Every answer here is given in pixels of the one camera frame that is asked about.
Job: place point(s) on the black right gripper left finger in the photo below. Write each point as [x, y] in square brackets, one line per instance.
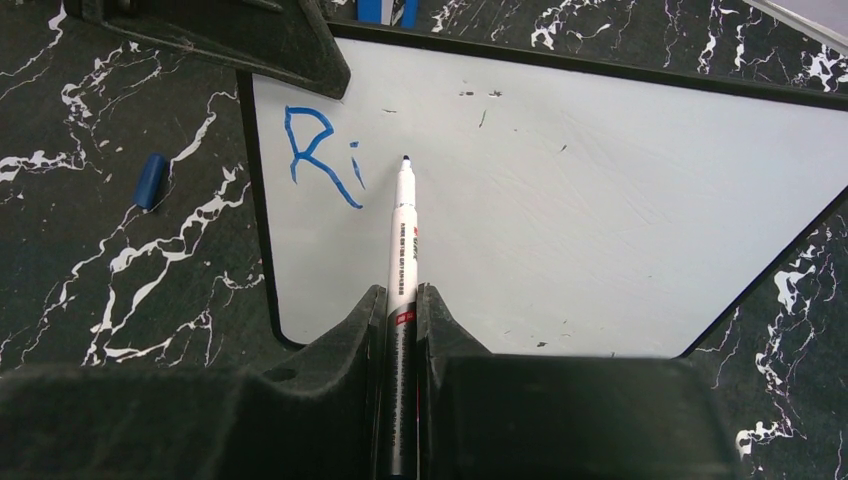
[308, 417]

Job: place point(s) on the black framed whiteboard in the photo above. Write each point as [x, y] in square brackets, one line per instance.
[566, 206]

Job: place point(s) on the blue white marker pen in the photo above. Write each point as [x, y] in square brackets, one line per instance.
[397, 455]

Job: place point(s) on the blue marker cap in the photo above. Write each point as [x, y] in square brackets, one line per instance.
[149, 180]

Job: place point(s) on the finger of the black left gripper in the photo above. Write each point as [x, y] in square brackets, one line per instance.
[289, 41]

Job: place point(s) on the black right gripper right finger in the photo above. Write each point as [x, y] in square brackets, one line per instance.
[506, 416]

